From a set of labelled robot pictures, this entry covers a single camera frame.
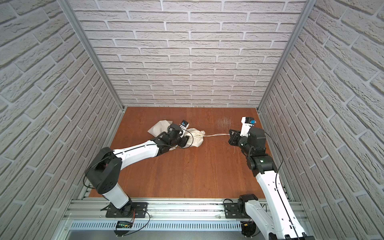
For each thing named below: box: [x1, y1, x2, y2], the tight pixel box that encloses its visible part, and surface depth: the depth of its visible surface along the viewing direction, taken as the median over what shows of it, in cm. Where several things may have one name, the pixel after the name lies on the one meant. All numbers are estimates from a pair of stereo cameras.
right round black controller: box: [240, 221, 256, 239], surface depth 72 cm
